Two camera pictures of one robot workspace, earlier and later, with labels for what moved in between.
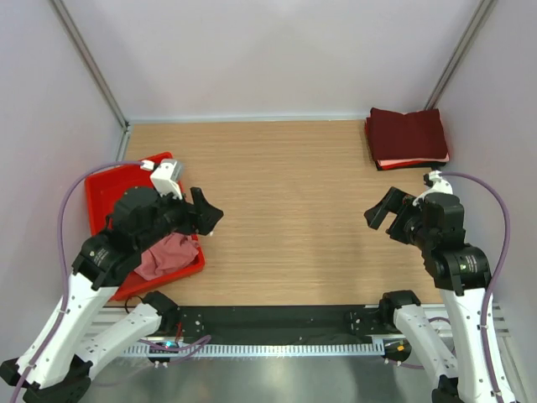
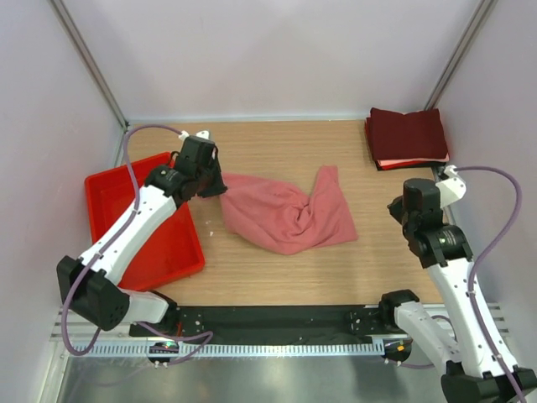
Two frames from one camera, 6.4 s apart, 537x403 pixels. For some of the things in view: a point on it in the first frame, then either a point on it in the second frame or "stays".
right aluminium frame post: [459, 54] stays
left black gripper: [200, 217] → [218, 187]
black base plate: [280, 323] stays
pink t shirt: [175, 250] → [285, 221]
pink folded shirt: [389, 162] stays
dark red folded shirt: [414, 136] stays
